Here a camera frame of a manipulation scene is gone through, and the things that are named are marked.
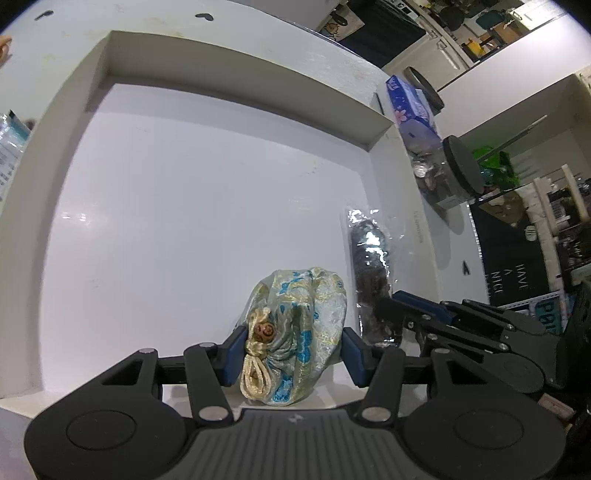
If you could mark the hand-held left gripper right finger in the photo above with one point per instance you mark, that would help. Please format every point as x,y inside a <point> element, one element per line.
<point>353,361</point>

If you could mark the dark furry item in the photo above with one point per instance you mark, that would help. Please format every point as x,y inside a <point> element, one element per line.
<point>369,263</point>

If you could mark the yellow kitchen container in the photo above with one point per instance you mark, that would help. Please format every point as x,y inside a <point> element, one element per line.
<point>472,48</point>

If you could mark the white shallow cardboard box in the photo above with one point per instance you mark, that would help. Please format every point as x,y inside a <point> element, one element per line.
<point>207,207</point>

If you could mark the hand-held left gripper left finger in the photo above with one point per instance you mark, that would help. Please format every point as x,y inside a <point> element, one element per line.
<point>232,357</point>

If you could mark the black heart sticker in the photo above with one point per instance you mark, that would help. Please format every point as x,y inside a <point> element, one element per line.
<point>204,17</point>
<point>46,15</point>

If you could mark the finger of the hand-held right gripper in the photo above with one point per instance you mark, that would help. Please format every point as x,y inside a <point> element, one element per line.
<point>418,302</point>
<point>392,314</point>

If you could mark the dark upholstered chair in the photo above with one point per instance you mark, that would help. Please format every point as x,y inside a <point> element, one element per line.
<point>383,34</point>

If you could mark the teal bag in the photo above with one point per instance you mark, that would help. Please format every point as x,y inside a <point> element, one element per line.
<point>489,21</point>

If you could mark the green plastic bag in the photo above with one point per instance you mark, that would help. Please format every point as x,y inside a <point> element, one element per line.
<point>496,164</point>

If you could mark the black pen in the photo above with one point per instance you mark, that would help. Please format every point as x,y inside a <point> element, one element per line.
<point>379,104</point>

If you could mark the round metal tin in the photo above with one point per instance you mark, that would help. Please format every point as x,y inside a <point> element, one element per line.
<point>425,85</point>

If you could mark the clear jar with black lid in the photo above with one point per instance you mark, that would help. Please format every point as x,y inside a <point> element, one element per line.
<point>455,168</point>

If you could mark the black printed mat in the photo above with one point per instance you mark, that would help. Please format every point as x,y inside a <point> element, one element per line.
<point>508,249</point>

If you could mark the grey metal rod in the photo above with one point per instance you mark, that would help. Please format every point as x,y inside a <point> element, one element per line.
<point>521,133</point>

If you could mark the blue floral tissue pack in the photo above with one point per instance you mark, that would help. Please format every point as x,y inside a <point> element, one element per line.
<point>408,108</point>

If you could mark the printed paper sheet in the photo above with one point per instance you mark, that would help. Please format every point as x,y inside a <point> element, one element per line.
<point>11,152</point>

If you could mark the brown cardboard box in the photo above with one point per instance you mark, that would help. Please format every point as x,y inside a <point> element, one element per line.
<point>507,32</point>

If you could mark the blue gold brocade pouch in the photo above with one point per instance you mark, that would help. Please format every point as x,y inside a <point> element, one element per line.
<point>302,318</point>

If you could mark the cartoon print tote bag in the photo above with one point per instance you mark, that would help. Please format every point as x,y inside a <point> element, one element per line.
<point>339,26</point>

